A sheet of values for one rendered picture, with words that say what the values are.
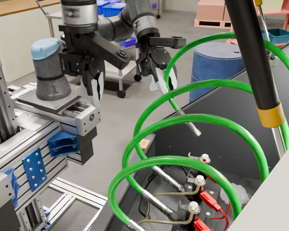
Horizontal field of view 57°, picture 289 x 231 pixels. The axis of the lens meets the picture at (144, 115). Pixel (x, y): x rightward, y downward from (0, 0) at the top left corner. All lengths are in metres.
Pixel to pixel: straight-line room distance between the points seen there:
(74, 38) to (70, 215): 1.32
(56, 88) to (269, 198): 1.05
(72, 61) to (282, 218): 0.55
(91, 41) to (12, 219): 0.71
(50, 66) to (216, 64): 1.70
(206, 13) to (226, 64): 4.49
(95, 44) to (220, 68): 2.01
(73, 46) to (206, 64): 2.00
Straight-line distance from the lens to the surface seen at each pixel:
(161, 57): 0.79
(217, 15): 6.98
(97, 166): 2.38
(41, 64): 1.16
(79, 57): 0.64
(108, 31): 0.87
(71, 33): 0.66
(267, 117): 0.25
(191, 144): 1.07
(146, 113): 0.56
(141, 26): 0.83
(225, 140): 1.04
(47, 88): 1.19
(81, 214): 1.78
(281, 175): 0.22
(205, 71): 2.59
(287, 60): 0.60
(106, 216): 0.80
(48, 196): 1.93
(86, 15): 0.61
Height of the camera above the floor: 1.58
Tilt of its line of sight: 32 degrees down
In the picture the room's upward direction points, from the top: straight up
